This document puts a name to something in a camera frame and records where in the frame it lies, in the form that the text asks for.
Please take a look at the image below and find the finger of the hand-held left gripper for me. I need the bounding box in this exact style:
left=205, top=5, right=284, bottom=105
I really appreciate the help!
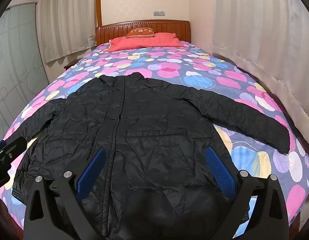
left=0, top=137, right=28, bottom=167

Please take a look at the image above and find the cream curtain beside wardrobe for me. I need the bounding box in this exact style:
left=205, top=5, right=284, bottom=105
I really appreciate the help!
left=36, top=0, right=99, bottom=64

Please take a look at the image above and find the wooden wall post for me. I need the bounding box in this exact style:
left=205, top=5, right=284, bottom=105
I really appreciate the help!
left=96, top=0, right=103, bottom=28

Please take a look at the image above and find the wooden headboard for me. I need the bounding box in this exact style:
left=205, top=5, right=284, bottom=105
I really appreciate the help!
left=0, top=20, right=301, bottom=233

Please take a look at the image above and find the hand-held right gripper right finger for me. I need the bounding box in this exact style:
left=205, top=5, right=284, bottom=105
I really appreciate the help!
left=205, top=146, right=288, bottom=240

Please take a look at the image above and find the orange cushion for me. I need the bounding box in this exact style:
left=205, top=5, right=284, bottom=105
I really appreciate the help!
left=125, top=27, right=155, bottom=38

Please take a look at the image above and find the cream curtain along bed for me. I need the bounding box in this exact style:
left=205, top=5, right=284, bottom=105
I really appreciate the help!
left=211, top=0, right=309, bottom=130

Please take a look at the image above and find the circle print bed sheet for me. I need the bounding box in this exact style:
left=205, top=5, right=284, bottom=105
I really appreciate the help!
left=0, top=41, right=309, bottom=233

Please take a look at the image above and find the frosted glass wardrobe door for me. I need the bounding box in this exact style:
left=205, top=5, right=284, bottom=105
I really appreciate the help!
left=0, top=2, right=49, bottom=140

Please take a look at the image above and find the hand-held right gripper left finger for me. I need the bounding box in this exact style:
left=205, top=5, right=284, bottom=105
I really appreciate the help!
left=24, top=147, right=107, bottom=240

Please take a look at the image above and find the black padded jacket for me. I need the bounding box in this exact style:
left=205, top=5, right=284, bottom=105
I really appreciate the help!
left=12, top=72, right=290, bottom=240

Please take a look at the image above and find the red pillow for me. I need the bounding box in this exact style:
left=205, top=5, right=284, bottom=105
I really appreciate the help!
left=105, top=32, right=184, bottom=52

